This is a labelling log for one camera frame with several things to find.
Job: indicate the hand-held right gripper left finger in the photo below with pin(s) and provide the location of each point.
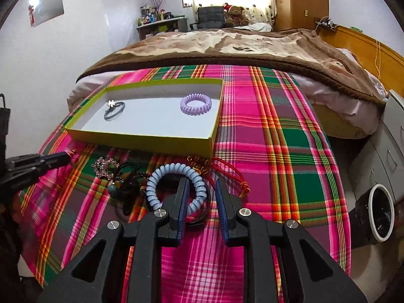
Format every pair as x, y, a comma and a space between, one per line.
183, 202

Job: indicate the white pillow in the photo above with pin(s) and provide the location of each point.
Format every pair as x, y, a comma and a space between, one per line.
257, 26

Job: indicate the brown teddy bear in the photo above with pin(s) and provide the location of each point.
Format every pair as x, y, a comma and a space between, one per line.
235, 15

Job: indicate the wooden wardrobe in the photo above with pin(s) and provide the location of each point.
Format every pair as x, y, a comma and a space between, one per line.
299, 0

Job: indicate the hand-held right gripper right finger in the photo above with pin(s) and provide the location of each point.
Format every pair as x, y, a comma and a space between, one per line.
221, 208

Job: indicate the cluster of bottles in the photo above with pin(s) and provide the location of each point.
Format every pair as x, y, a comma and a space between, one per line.
151, 15

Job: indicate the black trash bin white rim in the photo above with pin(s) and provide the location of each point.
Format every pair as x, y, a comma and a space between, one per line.
363, 221

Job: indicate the plaid cloth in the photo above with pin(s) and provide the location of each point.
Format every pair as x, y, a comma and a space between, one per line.
268, 132

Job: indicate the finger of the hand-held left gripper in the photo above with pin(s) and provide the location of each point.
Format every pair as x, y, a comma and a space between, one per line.
47, 161
22, 180

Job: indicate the black smart band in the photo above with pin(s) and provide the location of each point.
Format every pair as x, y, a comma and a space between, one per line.
198, 219

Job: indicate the wall poster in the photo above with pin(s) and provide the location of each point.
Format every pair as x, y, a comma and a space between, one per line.
47, 6

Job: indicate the yellow mattress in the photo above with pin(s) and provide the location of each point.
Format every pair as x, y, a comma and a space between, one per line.
341, 126

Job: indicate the grey cabinet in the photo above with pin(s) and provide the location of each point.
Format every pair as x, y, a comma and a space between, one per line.
378, 151

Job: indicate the cluttered wooden desk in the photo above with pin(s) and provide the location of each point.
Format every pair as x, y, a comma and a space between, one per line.
164, 25

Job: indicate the brown blanket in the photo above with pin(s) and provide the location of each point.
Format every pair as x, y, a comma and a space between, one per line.
221, 47

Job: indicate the wooden headboard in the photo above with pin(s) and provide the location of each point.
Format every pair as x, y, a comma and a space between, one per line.
363, 50

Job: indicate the yellow-green shallow box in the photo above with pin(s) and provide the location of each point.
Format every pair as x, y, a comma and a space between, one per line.
157, 113

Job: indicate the dark grey chair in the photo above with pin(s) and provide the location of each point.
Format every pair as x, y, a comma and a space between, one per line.
210, 15

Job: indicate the white power strip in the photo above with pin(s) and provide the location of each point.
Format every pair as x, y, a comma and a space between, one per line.
325, 23

